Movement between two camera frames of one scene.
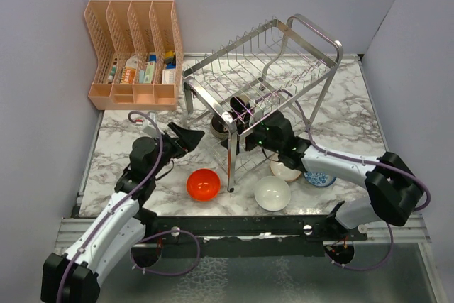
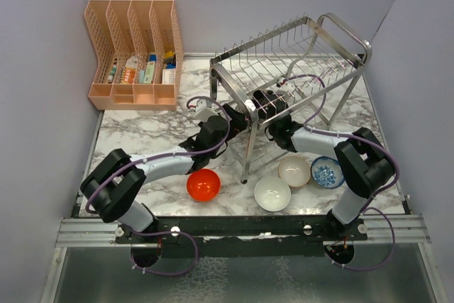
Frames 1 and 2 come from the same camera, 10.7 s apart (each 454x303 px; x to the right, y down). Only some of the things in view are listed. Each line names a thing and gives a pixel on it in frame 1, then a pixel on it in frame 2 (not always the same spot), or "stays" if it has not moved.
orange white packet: x=129 y=72 stays
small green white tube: x=113 y=72 stays
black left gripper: x=188 y=139 -> x=237 y=120
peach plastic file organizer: x=137 y=53 stays
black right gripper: x=251 y=145 -> x=260 y=113
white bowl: x=272 y=194 stays
